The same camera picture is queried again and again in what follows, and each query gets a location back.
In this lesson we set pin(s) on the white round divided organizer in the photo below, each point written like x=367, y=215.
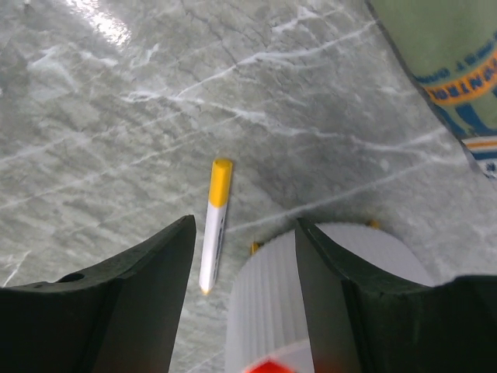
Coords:
x=266, y=317

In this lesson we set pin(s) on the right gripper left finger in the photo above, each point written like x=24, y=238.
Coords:
x=120, y=315

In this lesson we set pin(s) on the orange cap black highlighter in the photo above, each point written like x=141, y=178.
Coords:
x=269, y=366

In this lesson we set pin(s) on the yellow cap white marker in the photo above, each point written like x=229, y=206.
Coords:
x=220, y=183

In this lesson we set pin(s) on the folded olive green t-shirt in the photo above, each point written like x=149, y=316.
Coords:
x=449, y=48

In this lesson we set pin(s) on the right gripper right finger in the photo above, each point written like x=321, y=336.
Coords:
x=361, y=318

